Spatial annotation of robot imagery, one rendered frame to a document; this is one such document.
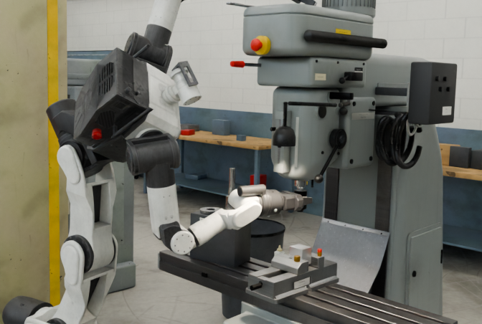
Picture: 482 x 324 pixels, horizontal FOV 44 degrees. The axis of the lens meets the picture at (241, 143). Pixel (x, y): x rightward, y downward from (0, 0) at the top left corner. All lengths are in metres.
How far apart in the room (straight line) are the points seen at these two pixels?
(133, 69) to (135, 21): 7.97
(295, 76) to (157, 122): 0.47
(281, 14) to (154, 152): 0.58
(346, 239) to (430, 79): 0.76
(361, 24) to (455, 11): 4.36
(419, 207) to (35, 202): 2.03
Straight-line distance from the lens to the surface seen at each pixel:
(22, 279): 3.53
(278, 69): 2.01
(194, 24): 8.80
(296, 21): 1.88
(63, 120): 2.19
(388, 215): 2.38
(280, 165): 2.01
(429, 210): 2.59
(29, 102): 3.37
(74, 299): 2.30
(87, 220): 2.18
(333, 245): 2.49
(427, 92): 2.08
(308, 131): 2.00
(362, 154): 2.22
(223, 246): 2.38
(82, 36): 11.17
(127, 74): 1.90
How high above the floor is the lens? 1.66
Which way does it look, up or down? 6 degrees down
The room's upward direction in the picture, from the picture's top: 2 degrees clockwise
